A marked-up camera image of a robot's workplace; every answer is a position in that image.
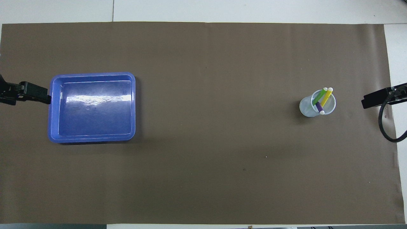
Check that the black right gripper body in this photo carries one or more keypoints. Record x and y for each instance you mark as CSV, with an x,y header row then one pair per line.
x,y
397,94

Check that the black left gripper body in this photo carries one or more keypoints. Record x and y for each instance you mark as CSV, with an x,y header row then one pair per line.
x,y
11,92

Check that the yellow pen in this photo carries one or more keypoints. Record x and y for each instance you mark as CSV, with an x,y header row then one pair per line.
x,y
327,97

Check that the green pen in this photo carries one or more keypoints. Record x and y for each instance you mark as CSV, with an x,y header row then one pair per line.
x,y
319,97

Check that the purple pen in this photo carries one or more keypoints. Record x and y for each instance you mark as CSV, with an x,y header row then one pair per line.
x,y
320,108

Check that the blue plastic tray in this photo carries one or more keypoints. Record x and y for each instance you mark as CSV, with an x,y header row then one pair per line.
x,y
95,121

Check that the light blue mesh pen cup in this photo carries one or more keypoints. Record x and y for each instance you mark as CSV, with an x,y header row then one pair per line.
x,y
305,108

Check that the brown table mat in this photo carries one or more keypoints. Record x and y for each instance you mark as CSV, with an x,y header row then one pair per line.
x,y
206,143

